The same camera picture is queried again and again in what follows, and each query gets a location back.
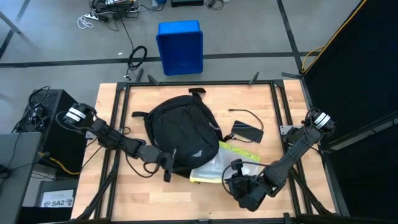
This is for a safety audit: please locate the black USB cable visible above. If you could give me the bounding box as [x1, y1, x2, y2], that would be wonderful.
[228, 108, 265, 144]

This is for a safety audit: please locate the white SA2 label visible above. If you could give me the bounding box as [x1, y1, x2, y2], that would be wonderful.
[40, 189, 75, 208]

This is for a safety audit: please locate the blue plastic bin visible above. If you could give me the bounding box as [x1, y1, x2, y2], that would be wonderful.
[155, 20, 205, 77]

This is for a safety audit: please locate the white mesh pouch yellow trim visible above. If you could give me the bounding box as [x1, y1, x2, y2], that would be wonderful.
[188, 140, 262, 184]

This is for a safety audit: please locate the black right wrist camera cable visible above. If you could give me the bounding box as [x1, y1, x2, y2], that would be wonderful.
[221, 161, 271, 189]

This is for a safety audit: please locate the yellow cable by tower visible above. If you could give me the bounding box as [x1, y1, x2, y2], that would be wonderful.
[37, 151, 81, 176]

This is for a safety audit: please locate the black backpack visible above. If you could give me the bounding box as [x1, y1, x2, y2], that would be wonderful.
[131, 87, 234, 180]

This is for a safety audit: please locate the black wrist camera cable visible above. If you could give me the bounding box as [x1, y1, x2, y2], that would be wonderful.
[123, 149, 162, 179]
[221, 161, 271, 189]

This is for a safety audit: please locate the yellow cable along partition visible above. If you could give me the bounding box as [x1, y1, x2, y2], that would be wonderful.
[300, 0, 368, 75]

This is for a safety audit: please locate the coiled black floor cable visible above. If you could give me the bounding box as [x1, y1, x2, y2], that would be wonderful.
[125, 45, 148, 80]

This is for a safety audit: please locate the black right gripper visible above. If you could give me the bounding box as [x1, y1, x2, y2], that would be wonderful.
[224, 173, 271, 213]

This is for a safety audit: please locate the grey metal leg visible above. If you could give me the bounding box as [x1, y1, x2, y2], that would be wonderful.
[0, 11, 22, 34]

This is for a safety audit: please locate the black computer tower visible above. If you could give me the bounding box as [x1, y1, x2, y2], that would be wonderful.
[23, 89, 90, 175]

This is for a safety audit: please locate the black flat device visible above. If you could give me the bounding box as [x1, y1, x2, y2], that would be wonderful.
[170, 0, 205, 8]

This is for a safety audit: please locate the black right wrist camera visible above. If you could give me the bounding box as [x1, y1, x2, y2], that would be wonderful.
[229, 158, 245, 177]

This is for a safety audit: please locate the black left wrist camera cable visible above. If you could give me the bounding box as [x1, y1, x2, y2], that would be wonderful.
[123, 149, 162, 179]

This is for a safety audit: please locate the white coiled cable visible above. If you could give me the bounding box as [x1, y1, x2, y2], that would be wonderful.
[76, 14, 95, 30]

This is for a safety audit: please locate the black partition panel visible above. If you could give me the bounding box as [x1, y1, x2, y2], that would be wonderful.
[300, 0, 398, 224]

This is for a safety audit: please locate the grey desk surface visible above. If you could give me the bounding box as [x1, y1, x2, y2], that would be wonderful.
[0, 132, 43, 224]

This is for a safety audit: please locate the white power strip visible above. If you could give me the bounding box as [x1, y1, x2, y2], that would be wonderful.
[83, 11, 108, 22]

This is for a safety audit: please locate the black aluminium table frame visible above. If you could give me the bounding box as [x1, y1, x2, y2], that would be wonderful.
[70, 70, 343, 224]

